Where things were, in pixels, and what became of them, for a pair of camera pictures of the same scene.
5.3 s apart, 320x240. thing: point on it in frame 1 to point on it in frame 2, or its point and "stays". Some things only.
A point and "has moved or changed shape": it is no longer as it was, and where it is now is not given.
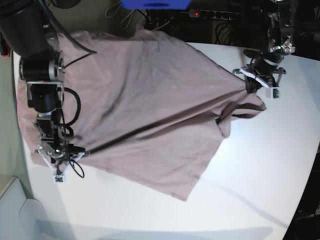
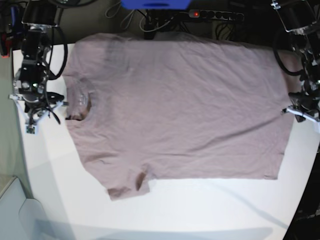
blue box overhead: (156, 4) stays
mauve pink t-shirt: (149, 106) has moved or changed shape
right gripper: (264, 68) to (304, 101)
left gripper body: (59, 151) to (34, 108)
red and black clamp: (5, 49) stays
